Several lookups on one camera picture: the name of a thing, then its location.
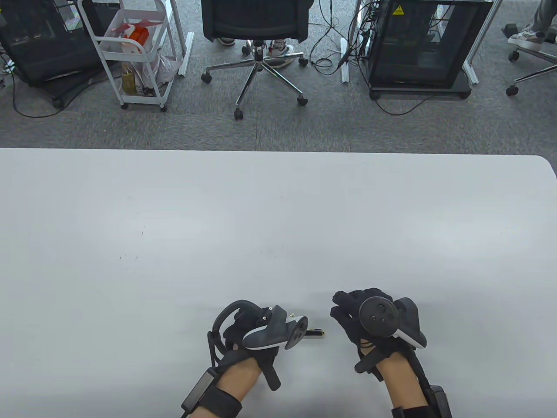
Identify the person's left hand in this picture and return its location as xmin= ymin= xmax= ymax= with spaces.
xmin=220 ymin=310 xmax=280 ymax=371

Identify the person's right hand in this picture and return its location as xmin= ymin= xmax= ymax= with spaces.
xmin=330 ymin=288 xmax=414 ymax=371

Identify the person's right forearm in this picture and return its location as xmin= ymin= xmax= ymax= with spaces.
xmin=374 ymin=352 xmax=430 ymax=411

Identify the person's left forearm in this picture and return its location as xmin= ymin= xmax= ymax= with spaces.
xmin=215 ymin=359 xmax=264 ymax=406

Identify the black wheeled platform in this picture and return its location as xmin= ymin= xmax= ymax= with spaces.
xmin=369 ymin=70 xmax=473 ymax=101
xmin=33 ymin=65 xmax=122 ymax=109

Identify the white metal desk leg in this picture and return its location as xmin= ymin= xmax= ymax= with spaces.
xmin=461 ymin=0 xmax=503 ymax=85
xmin=340 ymin=0 xmax=364 ymax=84
xmin=168 ymin=0 xmax=195 ymax=78

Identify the black computer case yellow sticker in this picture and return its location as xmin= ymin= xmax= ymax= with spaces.
xmin=368 ymin=0 xmax=494 ymax=88

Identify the chrome chair base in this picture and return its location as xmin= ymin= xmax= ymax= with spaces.
xmin=501 ymin=23 xmax=557 ymax=97

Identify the clear plastic bag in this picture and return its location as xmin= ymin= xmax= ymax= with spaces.
xmin=135 ymin=54 xmax=182 ymax=90

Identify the yellow bottle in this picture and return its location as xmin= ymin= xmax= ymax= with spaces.
xmin=121 ymin=62 xmax=136 ymax=95

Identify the black office chair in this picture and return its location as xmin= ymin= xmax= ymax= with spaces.
xmin=200 ymin=0 xmax=310 ymax=121

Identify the white rolling cart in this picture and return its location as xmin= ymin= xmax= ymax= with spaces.
xmin=77 ymin=0 xmax=180 ymax=112

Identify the black controller mount bracket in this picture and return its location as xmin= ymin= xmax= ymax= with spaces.
xmin=354 ymin=346 xmax=393 ymax=383
xmin=261 ymin=357 xmax=282 ymax=391

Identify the black braided glove cable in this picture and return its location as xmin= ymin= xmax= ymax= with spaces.
xmin=208 ymin=330 xmax=228 ymax=371
xmin=407 ymin=347 xmax=434 ymax=393

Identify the black wrist strap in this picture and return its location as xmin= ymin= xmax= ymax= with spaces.
xmin=391 ymin=405 xmax=431 ymax=418
xmin=194 ymin=387 xmax=243 ymax=418

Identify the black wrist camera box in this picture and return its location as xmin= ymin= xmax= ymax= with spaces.
xmin=181 ymin=368 xmax=217 ymax=414
xmin=429 ymin=385 xmax=453 ymax=418

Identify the black floor cable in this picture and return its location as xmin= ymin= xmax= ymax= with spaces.
xmin=374 ymin=93 xmax=436 ymax=116
xmin=11 ymin=65 xmax=81 ymax=119

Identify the tangle of black cables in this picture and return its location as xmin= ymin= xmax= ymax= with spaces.
xmin=308 ymin=0 xmax=370 ymax=77

